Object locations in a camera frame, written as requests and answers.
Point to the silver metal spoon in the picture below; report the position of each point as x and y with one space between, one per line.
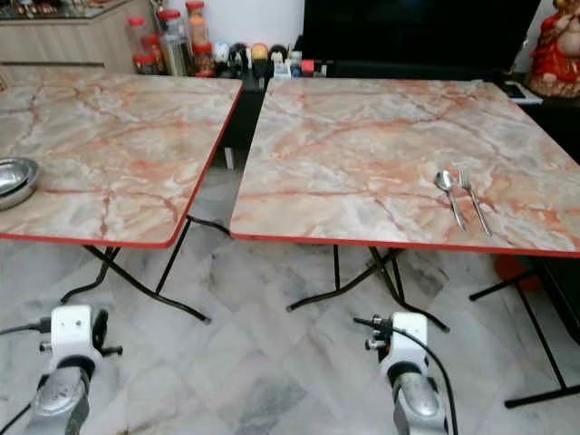
444 180

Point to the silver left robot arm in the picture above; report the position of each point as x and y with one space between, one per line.
59 403

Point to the red plastic stool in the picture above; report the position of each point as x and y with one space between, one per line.
518 272

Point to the stainless steel bowl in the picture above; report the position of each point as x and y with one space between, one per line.
18 186

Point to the silver metal fork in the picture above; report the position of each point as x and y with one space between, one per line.
474 204

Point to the marble-top folding table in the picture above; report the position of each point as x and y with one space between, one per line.
372 145
118 145

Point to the small squat jar red lid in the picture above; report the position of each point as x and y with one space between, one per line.
145 64

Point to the small red box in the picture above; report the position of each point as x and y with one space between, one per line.
308 67

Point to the light wooden cabinet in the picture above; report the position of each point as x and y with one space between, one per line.
63 45

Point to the short jar red lid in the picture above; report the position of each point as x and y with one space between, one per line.
204 61

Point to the white smartphone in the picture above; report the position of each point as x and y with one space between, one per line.
523 91

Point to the tall clear jar red lid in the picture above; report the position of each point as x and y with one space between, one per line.
174 45

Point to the small black and white figurine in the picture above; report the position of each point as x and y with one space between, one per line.
280 62

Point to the small yellow-headed figurine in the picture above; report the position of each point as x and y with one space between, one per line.
260 59

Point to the black television screen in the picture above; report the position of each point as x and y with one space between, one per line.
417 29

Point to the orange-filled jar red lid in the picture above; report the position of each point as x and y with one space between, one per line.
197 24

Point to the red seated figurine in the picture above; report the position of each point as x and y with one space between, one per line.
555 54

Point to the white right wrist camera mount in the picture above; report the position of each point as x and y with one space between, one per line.
408 337

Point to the black metal frame stand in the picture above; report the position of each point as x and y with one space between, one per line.
544 340

